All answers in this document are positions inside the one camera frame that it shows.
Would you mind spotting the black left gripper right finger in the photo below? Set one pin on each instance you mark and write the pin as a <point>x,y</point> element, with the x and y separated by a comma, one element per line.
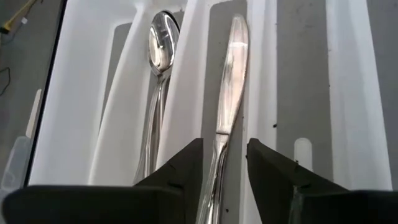
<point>311,205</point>

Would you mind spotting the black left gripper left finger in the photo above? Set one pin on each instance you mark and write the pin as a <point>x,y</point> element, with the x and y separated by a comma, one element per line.
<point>93,205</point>

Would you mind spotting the silver knife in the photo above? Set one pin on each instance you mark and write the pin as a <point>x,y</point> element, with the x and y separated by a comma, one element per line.
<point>233,77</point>

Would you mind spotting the silver spoon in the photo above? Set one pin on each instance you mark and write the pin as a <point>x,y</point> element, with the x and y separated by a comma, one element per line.
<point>161,46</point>

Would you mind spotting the clear plastic bin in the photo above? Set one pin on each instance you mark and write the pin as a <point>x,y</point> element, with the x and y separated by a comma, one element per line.
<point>15,165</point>

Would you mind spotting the white cutlery tray organizer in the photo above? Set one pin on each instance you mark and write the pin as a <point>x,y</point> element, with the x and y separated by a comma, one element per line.
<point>77,109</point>

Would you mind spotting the black aluminium table frame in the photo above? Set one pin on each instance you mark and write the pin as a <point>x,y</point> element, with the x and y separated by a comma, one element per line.
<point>46,91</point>

